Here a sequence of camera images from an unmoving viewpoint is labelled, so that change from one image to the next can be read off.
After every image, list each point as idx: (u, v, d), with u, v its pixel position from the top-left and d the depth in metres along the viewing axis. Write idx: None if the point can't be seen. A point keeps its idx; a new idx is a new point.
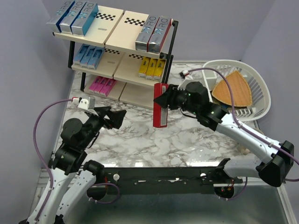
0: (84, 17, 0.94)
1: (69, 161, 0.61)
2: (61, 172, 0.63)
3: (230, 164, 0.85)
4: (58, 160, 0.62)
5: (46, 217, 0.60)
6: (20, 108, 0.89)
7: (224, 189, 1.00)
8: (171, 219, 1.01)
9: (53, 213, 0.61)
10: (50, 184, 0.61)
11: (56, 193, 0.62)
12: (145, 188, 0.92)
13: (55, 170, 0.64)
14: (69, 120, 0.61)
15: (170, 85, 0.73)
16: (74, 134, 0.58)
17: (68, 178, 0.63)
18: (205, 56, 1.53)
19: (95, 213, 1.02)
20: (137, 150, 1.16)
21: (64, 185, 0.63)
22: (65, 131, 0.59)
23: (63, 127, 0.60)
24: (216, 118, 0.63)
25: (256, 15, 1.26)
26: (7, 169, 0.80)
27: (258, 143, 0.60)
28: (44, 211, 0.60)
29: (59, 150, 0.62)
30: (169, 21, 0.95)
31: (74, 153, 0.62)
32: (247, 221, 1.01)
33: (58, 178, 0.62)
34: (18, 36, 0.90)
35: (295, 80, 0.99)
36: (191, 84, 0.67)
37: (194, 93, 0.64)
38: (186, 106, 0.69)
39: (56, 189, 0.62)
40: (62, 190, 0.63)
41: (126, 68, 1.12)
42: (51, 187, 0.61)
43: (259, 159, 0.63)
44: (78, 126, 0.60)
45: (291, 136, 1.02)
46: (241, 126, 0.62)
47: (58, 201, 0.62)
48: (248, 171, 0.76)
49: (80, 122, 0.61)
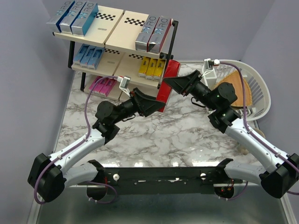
0: (84, 17, 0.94)
1: (102, 134, 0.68)
2: (98, 132, 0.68)
3: (232, 164, 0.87)
4: (96, 128, 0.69)
5: (69, 159, 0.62)
6: (19, 108, 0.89)
7: (224, 189, 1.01)
8: (171, 219, 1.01)
9: (73, 161, 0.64)
10: (87, 135, 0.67)
11: (87, 145, 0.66)
12: (145, 189, 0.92)
13: (94, 129, 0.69)
14: (102, 101, 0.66)
15: (196, 71, 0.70)
16: (105, 117, 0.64)
17: (100, 141, 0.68)
18: (205, 56, 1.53)
19: (94, 213, 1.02)
20: (136, 149, 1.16)
21: (95, 143, 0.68)
22: (99, 112, 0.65)
23: (98, 108, 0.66)
24: (226, 121, 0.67)
25: (256, 15, 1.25)
26: (6, 170, 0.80)
27: (265, 151, 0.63)
28: (70, 154, 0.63)
29: (96, 121, 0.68)
30: (169, 21, 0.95)
31: (109, 127, 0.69)
32: (247, 221, 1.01)
33: (94, 135, 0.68)
34: (18, 36, 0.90)
35: (295, 80, 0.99)
36: (224, 86, 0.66)
37: (223, 98, 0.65)
38: (205, 99, 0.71)
39: (88, 142, 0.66)
40: (91, 147, 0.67)
41: (126, 68, 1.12)
42: (86, 138, 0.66)
43: (265, 168, 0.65)
44: (110, 109, 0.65)
45: (290, 137, 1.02)
46: (251, 132, 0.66)
47: (81, 154, 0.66)
48: (249, 177, 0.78)
49: (111, 107, 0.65)
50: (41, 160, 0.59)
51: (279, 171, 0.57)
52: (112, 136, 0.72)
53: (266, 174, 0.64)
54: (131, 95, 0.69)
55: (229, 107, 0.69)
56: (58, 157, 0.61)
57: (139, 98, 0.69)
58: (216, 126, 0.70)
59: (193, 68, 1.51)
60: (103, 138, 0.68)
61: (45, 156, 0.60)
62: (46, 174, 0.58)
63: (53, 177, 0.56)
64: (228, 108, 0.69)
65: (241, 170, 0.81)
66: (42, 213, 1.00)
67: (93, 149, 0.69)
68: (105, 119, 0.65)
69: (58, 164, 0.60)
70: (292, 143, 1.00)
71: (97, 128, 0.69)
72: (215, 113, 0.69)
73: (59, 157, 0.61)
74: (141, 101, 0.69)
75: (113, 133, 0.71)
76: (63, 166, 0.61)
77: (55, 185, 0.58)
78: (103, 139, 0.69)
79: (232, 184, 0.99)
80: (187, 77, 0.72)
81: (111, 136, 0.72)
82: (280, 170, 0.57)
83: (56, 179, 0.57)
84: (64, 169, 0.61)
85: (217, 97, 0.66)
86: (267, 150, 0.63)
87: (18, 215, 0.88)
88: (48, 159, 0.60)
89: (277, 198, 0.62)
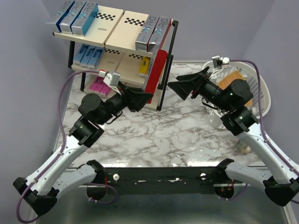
0: (84, 17, 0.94)
1: (85, 135, 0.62)
2: (75, 141, 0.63)
3: (233, 166, 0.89)
4: (76, 129, 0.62)
5: (46, 180, 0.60)
6: (20, 108, 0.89)
7: (224, 189, 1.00)
8: (171, 219, 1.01)
9: (53, 178, 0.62)
10: (61, 149, 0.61)
11: (63, 160, 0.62)
12: (145, 189, 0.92)
13: (70, 136, 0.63)
14: (88, 94, 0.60)
15: (200, 73, 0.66)
16: (90, 111, 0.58)
17: (79, 150, 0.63)
18: (205, 56, 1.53)
19: (94, 213, 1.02)
20: (137, 149, 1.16)
21: (73, 154, 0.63)
22: (83, 105, 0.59)
23: (83, 101, 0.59)
24: (243, 126, 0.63)
25: (256, 15, 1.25)
26: (6, 170, 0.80)
27: (280, 164, 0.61)
28: (46, 174, 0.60)
29: (77, 122, 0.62)
30: (169, 21, 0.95)
31: (91, 128, 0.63)
32: (247, 221, 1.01)
33: (70, 145, 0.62)
34: (18, 37, 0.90)
35: (295, 80, 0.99)
36: (238, 83, 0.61)
37: (238, 96, 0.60)
38: (217, 99, 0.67)
39: (65, 155, 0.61)
40: (70, 159, 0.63)
41: (126, 68, 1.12)
42: (61, 152, 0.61)
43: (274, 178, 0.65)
44: (96, 103, 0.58)
45: (291, 137, 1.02)
46: (267, 142, 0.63)
47: (61, 169, 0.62)
48: (252, 181, 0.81)
49: (98, 100, 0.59)
50: (17, 186, 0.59)
51: (293, 188, 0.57)
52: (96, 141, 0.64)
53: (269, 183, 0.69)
54: (121, 92, 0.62)
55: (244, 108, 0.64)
56: (33, 182, 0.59)
57: (130, 94, 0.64)
58: (230, 128, 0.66)
59: (193, 68, 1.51)
60: (81, 146, 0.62)
61: (22, 179, 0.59)
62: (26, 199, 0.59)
63: (32, 202, 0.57)
64: (243, 109, 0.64)
65: (243, 173, 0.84)
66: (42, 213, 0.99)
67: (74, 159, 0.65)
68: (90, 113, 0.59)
69: (35, 188, 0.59)
70: (292, 143, 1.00)
71: (74, 135, 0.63)
72: (229, 115, 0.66)
73: (33, 181, 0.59)
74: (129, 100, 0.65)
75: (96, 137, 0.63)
76: (41, 189, 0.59)
77: (39, 206, 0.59)
78: (83, 146, 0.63)
79: (232, 184, 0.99)
80: (190, 82, 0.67)
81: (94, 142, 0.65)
82: (294, 186, 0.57)
83: (35, 204, 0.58)
84: (44, 190, 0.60)
85: (230, 95, 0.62)
86: (282, 162, 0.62)
87: (18, 215, 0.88)
88: (25, 183, 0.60)
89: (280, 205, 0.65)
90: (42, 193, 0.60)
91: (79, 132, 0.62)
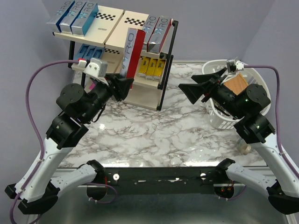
0: (84, 17, 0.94)
1: (65, 134, 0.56)
2: (54, 144, 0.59)
3: (233, 167, 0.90)
4: (53, 129, 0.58)
5: (32, 188, 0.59)
6: (19, 108, 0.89)
7: (224, 189, 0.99)
8: (171, 219, 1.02)
9: (40, 185, 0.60)
10: (41, 155, 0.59)
11: (45, 166, 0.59)
12: (145, 189, 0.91)
13: (48, 139, 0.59)
14: (70, 85, 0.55)
15: (210, 80, 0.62)
16: (71, 102, 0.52)
17: (60, 154, 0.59)
18: (205, 56, 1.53)
19: (96, 213, 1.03)
20: (136, 149, 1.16)
21: (55, 159, 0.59)
22: (62, 98, 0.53)
23: (62, 93, 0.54)
24: (260, 137, 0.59)
25: (256, 15, 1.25)
26: (6, 170, 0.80)
27: (292, 178, 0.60)
28: (31, 182, 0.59)
29: (55, 119, 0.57)
30: (169, 21, 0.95)
31: (72, 125, 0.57)
32: (247, 221, 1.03)
33: (49, 150, 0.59)
34: (18, 37, 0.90)
35: (295, 80, 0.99)
36: (253, 89, 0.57)
37: (254, 102, 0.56)
38: (229, 105, 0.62)
39: (46, 161, 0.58)
40: (52, 164, 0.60)
41: None
42: (41, 159, 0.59)
43: (281, 189, 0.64)
44: (79, 94, 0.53)
45: (291, 137, 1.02)
46: (283, 155, 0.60)
47: (46, 175, 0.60)
48: (253, 185, 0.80)
49: (81, 91, 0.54)
50: (8, 195, 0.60)
51: None
52: (77, 139, 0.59)
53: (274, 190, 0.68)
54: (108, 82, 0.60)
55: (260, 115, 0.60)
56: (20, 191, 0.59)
57: (117, 85, 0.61)
58: (243, 136, 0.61)
59: (193, 68, 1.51)
60: (60, 150, 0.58)
61: (11, 188, 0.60)
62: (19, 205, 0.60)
63: (24, 208, 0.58)
64: (259, 116, 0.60)
65: (244, 175, 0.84)
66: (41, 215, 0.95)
67: (60, 162, 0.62)
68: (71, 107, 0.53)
69: (24, 196, 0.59)
70: (293, 143, 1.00)
71: (52, 137, 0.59)
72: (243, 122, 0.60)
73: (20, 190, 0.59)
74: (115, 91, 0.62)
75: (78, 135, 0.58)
76: (30, 197, 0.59)
77: (33, 209, 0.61)
78: (64, 148, 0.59)
79: (232, 184, 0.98)
80: (200, 87, 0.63)
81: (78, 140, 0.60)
82: None
83: (27, 209, 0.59)
84: (34, 197, 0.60)
85: (244, 101, 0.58)
86: (295, 176, 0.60)
87: (18, 215, 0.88)
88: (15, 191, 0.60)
89: (282, 212, 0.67)
90: (33, 200, 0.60)
91: (58, 132, 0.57)
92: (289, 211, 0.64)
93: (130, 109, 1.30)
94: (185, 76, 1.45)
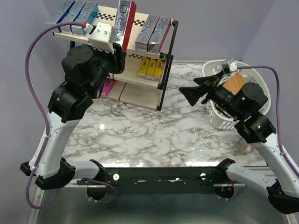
0: (84, 17, 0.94)
1: (67, 103, 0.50)
2: (59, 118, 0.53)
3: (233, 167, 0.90)
4: (54, 102, 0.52)
5: (45, 164, 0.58)
6: (20, 108, 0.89)
7: (224, 189, 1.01)
8: (170, 219, 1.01)
9: (52, 161, 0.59)
10: (47, 131, 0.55)
11: (53, 142, 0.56)
12: (145, 189, 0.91)
13: (52, 113, 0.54)
14: (77, 47, 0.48)
15: (205, 83, 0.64)
16: (80, 62, 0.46)
17: (66, 128, 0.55)
18: (205, 57, 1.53)
19: (94, 213, 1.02)
20: (136, 149, 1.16)
21: (62, 133, 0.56)
22: (68, 59, 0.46)
23: (68, 54, 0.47)
24: (261, 136, 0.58)
25: (256, 15, 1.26)
26: (6, 170, 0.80)
27: (293, 178, 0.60)
28: (43, 158, 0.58)
29: (56, 90, 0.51)
30: (169, 21, 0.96)
31: (77, 95, 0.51)
32: (247, 221, 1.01)
33: (54, 125, 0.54)
34: (18, 37, 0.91)
35: (295, 80, 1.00)
36: (250, 87, 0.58)
37: (251, 100, 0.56)
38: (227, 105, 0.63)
39: (53, 137, 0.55)
40: (60, 139, 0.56)
41: (126, 68, 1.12)
42: (48, 135, 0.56)
43: (282, 189, 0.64)
44: (88, 56, 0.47)
45: (291, 137, 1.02)
46: (284, 155, 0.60)
47: (57, 150, 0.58)
48: (252, 184, 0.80)
49: (90, 53, 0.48)
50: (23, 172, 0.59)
51: None
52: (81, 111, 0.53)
53: (273, 189, 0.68)
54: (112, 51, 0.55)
55: (260, 115, 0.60)
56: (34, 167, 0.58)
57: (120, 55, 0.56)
58: (244, 136, 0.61)
59: (193, 68, 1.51)
60: (66, 123, 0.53)
61: (25, 166, 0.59)
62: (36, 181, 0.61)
63: (40, 184, 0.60)
64: (259, 115, 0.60)
65: (243, 175, 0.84)
66: (42, 213, 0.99)
67: (68, 134, 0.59)
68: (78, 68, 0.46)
69: (39, 172, 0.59)
70: (292, 143, 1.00)
71: (55, 111, 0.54)
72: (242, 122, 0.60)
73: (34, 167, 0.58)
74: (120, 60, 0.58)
75: (84, 104, 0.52)
76: (45, 173, 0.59)
77: (49, 184, 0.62)
78: (69, 122, 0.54)
79: (232, 184, 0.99)
80: (197, 90, 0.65)
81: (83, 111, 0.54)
82: None
83: (45, 184, 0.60)
84: (49, 172, 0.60)
85: (241, 100, 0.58)
86: (295, 176, 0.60)
87: (18, 215, 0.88)
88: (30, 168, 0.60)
89: (282, 213, 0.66)
90: (49, 175, 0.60)
91: (60, 104, 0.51)
92: (288, 211, 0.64)
93: (130, 109, 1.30)
94: (185, 76, 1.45)
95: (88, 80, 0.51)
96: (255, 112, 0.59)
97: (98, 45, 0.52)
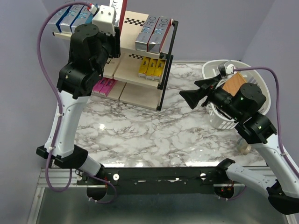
0: (84, 17, 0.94)
1: (76, 80, 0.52)
2: (70, 95, 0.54)
3: (233, 167, 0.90)
4: (63, 81, 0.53)
5: (62, 143, 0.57)
6: (20, 108, 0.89)
7: (224, 189, 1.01)
8: (170, 219, 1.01)
9: (68, 139, 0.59)
10: (60, 109, 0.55)
11: (68, 119, 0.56)
12: (145, 189, 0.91)
13: (62, 93, 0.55)
14: (83, 24, 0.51)
15: (202, 86, 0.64)
16: (89, 36, 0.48)
17: (78, 105, 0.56)
18: (205, 57, 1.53)
19: (94, 213, 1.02)
20: (136, 149, 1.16)
21: (74, 109, 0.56)
22: (77, 34, 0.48)
23: (76, 31, 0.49)
24: (261, 137, 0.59)
25: (256, 15, 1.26)
26: (6, 170, 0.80)
27: (293, 179, 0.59)
28: (59, 138, 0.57)
29: (63, 69, 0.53)
30: (169, 21, 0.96)
31: (84, 71, 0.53)
32: (247, 221, 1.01)
33: (67, 103, 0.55)
34: (18, 37, 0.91)
35: (295, 80, 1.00)
36: (248, 87, 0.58)
37: (249, 100, 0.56)
38: (226, 106, 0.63)
39: (67, 115, 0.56)
40: (74, 116, 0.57)
41: (126, 68, 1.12)
42: (61, 113, 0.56)
43: (282, 189, 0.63)
44: (95, 31, 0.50)
45: (291, 137, 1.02)
46: (285, 156, 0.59)
47: (72, 128, 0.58)
48: (252, 184, 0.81)
49: (96, 28, 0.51)
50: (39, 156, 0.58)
51: None
52: (89, 86, 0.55)
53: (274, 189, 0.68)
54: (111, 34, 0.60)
55: (260, 115, 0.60)
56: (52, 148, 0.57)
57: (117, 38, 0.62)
58: (244, 136, 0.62)
59: (193, 68, 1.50)
60: (79, 99, 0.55)
61: (41, 149, 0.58)
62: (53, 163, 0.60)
63: (60, 164, 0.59)
64: (258, 116, 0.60)
65: (244, 176, 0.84)
66: (42, 213, 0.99)
67: (80, 111, 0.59)
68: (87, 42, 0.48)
69: (57, 153, 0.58)
70: (292, 143, 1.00)
71: (65, 90, 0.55)
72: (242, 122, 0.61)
73: (52, 148, 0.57)
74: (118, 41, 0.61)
75: (92, 79, 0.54)
76: (63, 152, 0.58)
77: (66, 164, 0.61)
78: (81, 98, 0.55)
79: (232, 184, 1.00)
80: (195, 94, 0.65)
81: (91, 87, 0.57)
82: None
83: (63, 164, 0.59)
84: (67, 151, 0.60)
85: (240, 100, 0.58)
86: (296, 177, 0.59)
87: (19, 214, 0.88)
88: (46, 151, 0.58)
89: (282, 213, 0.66)
90: (66, 154, 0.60)
91: (69, 81, 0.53)
92: (289, 211, 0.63)
93: (130, 109, 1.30)
94: (185, 76, 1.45)
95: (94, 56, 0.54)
96: (254, 113, 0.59)
97: (101, 26, 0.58)
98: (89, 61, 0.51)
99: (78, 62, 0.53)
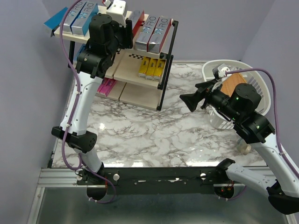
0: (84, 17, 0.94)
1: (94, 62, 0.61)
2: (87, 75, 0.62)
3: (232, 167, 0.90)
4: (81, 63, 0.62)
5: (78, 121, 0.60)
6: (19, 108, 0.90)
7: (224, 189, 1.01)
8: (171, 219, 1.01)
9: (83, 118, 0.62)
10: (77, 88, 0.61)
11: (84, 97, 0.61)
12: (145, 189, 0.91)
13: (81, 73, 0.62)
14: (97, 15, 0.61)
15: (198, 89, 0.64)
16: (104, 24, 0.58)
17: (94, 85, 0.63)
18: (205, 57, 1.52)
19: (94, 213, 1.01)
20: (136, 149, 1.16)
21: (91, 89, 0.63)
22: (95, 22, 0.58)
23: (93, 19, 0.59)
24: (260, 136, 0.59)
25: (256, 15, 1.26)
26: (6, 170, 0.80)
27: (292, 178, 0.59)
28: (75, 115, 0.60)
29: (81, 54, 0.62)
30: (169, 21, 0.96)
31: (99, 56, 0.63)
32: (247, 221, 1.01)
33: (84, 82, 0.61)
34: (17, 37, 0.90)
35: (294, 80, 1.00)
36: (243, 87, 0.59)
37: (245, 100, 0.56)
38: (224, 107, 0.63)
39: (84, 93, 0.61)
40: (89, 96, 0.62)
41: (126, 68, 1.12)
42: (79, 91, 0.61)
43: (281, 188, 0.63)
44: (109, 20, 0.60)
45: (291, 137, 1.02)
46: (283, 155, 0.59)
47: (87, 107, 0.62)
48: (251, 184, 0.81)
49: (110, 18, 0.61)
50: (56, 133, 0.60)
51: None
52: (105, 68, 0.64)
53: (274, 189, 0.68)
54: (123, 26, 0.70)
55: (258, 116, 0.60)
56: (68, 125, 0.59)
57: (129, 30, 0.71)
58: (243, 136, 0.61)
59: (193, 68, 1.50)
60: (95, 79, 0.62)
61: (57, 128, 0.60)
62: (69, 142, 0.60)
63: (76, 139, 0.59)
64: (256, 116, 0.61)
65: (244, 176, 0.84)
66: (41, 213, 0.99)
67: (94, 94, 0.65)
68: (103, 29, 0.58)
69: (72, 130, 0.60)
70: (292, 143, 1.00)
71: (83, 72, 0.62)
72: (239, 122, 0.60)
73: (68, 124, 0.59)
74: (130, 32, 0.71)
75: (106, 62, 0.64)
76: (78, 129, 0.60)
77: (81, 142, 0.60)
78: (97, 79, 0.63)
79: (232, 184, 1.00)
80: (195, 96, 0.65)
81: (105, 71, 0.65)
82: None
83: (79, 139, 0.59)
84: (81, 130, 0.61)
85: (236, 100, 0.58)
86: (295, 176, 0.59)
87: (19, 214, 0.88)
88: (62, 129, 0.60)
89: (283, 213, 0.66)
90: (81, 133, 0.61)
91: (87, 63, 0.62)
92: (289, 211, 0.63)
93: (130, 109, 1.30)
94: (185, 76, 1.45)
95: (108, 42, 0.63)
96: (251, 112, 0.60)
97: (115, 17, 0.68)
98: (104, 46, 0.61)
99: (94, 48, 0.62)
